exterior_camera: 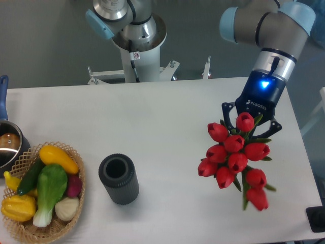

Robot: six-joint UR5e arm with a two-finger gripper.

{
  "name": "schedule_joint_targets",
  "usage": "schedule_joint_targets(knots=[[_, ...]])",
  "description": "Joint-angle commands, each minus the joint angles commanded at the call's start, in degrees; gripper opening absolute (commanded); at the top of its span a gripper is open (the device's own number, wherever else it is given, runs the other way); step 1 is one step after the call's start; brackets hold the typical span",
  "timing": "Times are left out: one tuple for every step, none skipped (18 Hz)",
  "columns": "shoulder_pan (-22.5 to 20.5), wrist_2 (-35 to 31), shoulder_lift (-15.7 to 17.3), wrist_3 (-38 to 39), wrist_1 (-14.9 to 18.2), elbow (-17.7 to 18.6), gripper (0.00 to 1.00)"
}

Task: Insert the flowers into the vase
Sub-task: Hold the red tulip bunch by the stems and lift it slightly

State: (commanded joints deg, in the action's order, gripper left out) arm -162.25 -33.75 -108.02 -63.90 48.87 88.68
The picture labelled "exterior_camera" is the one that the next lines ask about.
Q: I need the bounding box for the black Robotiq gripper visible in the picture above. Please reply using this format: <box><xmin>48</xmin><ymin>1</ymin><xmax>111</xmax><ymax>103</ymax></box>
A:
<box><xmin>221</xmin><ymin>71</ymin><xmax>285</xmax><ymax>139</ymax></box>

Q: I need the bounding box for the red tulip bouquet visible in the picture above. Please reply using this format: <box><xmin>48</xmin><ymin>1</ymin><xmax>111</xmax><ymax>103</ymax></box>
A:
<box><xmin>198</xmin><ymin>112</ymin><xmax>276</xmax><ymax>211</ymax></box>

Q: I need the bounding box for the dark grey ribbed vase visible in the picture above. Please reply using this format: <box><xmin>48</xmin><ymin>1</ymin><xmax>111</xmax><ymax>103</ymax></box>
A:
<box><xmin>99</xmin><ymin>154</ymin><xmax>139</xmax><ymax>205</ymax></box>

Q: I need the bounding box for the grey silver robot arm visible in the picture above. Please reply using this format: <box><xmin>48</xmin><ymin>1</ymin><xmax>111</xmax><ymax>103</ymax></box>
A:
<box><xmin>85</xmin><ymin>1</ymin><xmax>315</xmax><ymax>139</ymax></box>

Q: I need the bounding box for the black device at table edge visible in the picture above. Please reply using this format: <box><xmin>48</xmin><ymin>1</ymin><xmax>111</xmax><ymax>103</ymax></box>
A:
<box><xmin>306</xmin><ymin>206</ymin><xmax>324</xmax><ymax>233</ymax></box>

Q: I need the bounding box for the blue plastic bag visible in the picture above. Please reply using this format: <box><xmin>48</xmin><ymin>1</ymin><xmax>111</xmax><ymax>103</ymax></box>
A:
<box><xmin>311</xmin><ymin>0</ymin><xmax>324</xmax><ymax>49</ymax></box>

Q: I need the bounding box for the purple red radish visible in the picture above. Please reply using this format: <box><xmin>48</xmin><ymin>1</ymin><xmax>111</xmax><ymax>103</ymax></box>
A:
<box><xmin>66</xmin><ymin>175</ymin><xmax>82</xmax><ymax>198</ymax></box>

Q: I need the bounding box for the yellow squash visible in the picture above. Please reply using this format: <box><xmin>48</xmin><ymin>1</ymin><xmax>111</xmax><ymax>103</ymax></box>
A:
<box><xmin>39</xmin><ymin>145</ymin><xmax>79</xmax><ymax>174</ymax></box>

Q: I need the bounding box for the white garlic bulb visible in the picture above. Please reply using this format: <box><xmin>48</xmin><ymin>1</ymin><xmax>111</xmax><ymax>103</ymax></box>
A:
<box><xmin>55</xmin><ymin>197</ymin><xmax>79</xmax><ymax>221</ymax></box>

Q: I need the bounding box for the green bok choy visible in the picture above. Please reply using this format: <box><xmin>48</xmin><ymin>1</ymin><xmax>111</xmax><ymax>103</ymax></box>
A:
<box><xmin>33</xmin><ymin>164</ymin><xmax>68</xmax><ymax>228</ymax></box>

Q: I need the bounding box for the woven wicker basket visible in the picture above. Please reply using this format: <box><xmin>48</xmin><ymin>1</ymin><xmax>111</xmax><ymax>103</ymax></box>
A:
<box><xmin>3</xmin><ymin>142</ymin><xmax>86</xmax><ymax>243</ymax></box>

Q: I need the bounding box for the dark green cucumber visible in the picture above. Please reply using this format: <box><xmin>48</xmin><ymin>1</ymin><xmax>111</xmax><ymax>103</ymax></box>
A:
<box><xmin>16</xmin><ymin>158</ymin><xmax>45</xmax><ymax>196</ymax></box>

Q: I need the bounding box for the small yellow gourd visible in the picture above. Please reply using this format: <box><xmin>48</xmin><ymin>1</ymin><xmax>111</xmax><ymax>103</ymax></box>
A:
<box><xmin>3</xmin><ymin>170</ymin><xmax>38</xmax><ymax>198</ymax></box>

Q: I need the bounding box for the yellow bell pepper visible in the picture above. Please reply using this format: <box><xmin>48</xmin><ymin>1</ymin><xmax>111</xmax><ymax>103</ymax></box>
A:
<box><xmin>1</xmin><ymin>195</ymin><xmax>36</xmax><ymax>222</ymax></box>

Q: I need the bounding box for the white metal frame right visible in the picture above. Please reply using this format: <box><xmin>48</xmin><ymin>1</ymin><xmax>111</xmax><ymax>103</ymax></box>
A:
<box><xmin>300</xmin><ymin>87</ymin><xmax>324</xmax><ymax>137</ymax></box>

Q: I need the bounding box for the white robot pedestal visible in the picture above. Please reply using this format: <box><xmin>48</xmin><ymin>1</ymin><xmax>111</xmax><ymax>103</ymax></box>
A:
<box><xmin>86</xmin><ymin>10</ymin><xmax>180</xmax><ymax>84</ymax></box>

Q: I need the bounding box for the blue handled saucepan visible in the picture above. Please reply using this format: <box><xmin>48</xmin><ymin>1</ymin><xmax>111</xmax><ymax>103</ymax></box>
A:
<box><xmin>1</xmin><ymin>75</ymin><xmax>30</xmax><ymax>178</ymax></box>

